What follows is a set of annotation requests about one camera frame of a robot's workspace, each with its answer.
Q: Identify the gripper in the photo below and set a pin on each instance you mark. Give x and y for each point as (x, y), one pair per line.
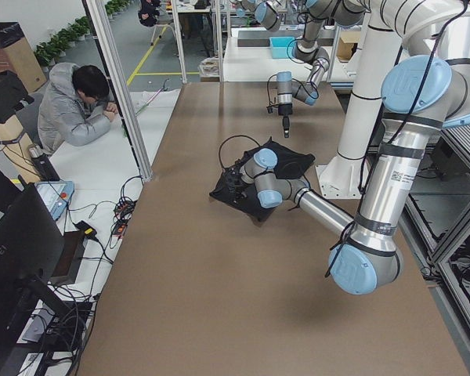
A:
(235, 181)
(284, 110)

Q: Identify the black graphic t-shirt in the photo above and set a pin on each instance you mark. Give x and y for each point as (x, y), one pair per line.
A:
(290, 165)

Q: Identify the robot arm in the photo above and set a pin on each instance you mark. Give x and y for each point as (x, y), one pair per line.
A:
(308, 50)
(413, 81)

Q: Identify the blue plastic bin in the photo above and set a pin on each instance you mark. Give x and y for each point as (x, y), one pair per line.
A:
(282, 47)

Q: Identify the red grey power strip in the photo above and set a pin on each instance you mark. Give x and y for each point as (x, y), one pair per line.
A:
(122, 213)

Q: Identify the person in grey jacket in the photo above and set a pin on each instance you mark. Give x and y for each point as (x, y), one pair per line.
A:
(77, 107)

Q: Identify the blue teach pendant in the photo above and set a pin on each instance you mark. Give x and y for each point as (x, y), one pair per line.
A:
(56, 195)

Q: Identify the black computer monitor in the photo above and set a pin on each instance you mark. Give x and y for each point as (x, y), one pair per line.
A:
(30, 247)

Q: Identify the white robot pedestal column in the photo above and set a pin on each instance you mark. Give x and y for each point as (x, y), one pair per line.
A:
(341, 178)

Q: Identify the aluminium frame post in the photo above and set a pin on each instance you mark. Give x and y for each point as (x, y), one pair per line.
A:
(100, 27)

